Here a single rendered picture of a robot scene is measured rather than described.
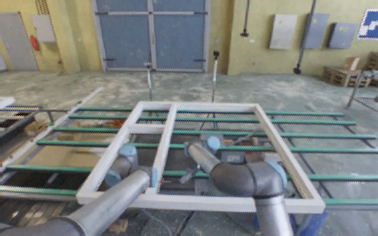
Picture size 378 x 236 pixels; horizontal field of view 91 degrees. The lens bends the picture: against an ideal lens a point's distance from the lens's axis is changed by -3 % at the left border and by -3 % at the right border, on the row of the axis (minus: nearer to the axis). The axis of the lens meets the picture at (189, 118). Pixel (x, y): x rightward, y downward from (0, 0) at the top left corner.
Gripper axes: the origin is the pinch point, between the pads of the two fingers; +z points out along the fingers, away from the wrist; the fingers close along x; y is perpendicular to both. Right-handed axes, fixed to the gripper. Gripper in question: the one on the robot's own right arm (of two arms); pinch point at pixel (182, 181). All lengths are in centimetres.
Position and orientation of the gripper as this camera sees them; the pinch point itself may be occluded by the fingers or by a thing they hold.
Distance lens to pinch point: 134.1
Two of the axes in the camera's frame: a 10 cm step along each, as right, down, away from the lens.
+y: -7.7, -5.0, 3.9
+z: -6.3, 6.2, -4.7
